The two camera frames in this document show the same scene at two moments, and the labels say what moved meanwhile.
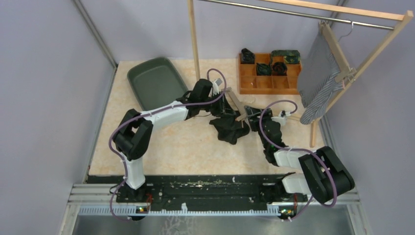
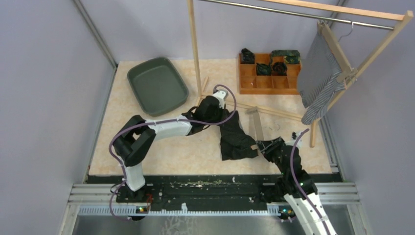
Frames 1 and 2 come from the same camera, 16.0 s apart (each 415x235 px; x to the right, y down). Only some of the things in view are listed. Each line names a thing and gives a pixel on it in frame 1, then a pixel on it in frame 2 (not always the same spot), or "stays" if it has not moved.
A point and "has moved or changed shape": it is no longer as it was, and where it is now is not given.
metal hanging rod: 313,15 stays
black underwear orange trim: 229,129 has moved or changed shape
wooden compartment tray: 250,83 stays
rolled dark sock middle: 263,69 stays
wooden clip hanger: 239,106 has moved or changed shape
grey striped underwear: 316,81 stays
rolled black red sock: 279,68 stays
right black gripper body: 266,115 to 272,152
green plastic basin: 155,82 stays
